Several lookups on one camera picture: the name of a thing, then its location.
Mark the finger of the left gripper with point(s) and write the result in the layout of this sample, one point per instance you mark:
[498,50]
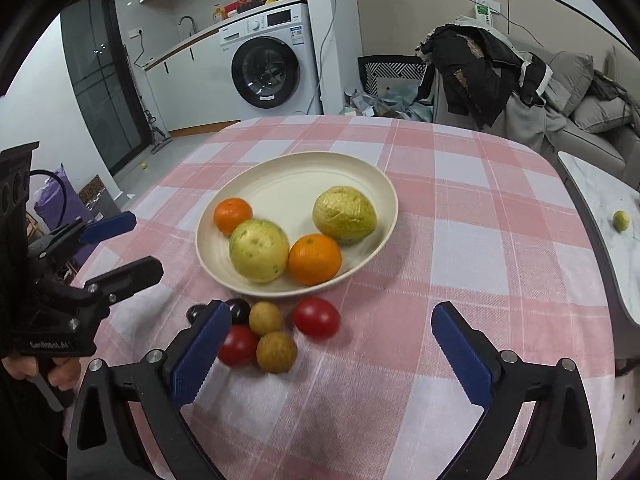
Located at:
[107,227]
[120,279]

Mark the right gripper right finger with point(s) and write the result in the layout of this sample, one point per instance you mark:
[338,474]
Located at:
[559,440]

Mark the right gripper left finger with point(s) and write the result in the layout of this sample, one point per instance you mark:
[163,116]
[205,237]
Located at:
[104,439]

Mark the dark purple plum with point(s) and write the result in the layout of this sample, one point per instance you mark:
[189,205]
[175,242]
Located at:
[239,310]
[193,312]

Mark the red cherry tomato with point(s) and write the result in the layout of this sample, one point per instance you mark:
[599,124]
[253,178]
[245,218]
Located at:
[317,318]
[239,347]

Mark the brown longan fruit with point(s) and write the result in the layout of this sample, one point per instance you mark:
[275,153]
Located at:
[265,318]
[276,353]

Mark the person's left hand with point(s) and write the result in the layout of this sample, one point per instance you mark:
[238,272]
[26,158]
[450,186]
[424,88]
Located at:
[61,373]

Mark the purple bag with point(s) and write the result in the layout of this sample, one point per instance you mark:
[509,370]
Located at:
[51,205]

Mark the small orange mandarin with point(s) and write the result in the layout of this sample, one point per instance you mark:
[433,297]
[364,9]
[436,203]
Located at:
[229,214]

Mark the dark glass door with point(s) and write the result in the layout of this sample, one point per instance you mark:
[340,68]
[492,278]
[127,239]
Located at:
[102,81]

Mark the green-yellow guava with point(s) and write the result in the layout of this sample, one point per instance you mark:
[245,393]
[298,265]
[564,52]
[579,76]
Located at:
[258,250]

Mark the white kitchen counter cabinet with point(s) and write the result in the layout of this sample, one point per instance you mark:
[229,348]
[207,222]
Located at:
[193,87]

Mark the cream round plate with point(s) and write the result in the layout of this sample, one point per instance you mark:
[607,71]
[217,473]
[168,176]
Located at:
[283,190]

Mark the large orange mandarin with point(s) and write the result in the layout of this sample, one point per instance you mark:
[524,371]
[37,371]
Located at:
[314,259]

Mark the small green lime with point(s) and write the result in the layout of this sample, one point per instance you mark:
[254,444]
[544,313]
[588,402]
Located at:
[621,221]

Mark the pink plaid tablecloth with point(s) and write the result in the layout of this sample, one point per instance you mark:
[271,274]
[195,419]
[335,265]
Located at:
[484,223]

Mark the white washing machine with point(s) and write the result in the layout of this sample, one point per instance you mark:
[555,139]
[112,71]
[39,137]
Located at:
[273,67]

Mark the white marble side table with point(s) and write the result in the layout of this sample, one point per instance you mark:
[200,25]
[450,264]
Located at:
[604,194]

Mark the yellow wrinkled guava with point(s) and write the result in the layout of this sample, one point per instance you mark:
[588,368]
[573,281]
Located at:
[344,214]

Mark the grey sofa cushion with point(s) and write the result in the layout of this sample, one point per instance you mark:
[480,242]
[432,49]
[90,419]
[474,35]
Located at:
[596,116]

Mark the black patterned basket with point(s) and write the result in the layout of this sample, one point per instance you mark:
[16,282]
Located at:
[384,74]

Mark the grey sofa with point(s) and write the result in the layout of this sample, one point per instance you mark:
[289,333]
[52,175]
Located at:
[590,133]

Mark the pile of dark clothes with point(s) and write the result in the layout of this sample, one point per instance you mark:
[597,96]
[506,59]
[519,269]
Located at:
[481,70]

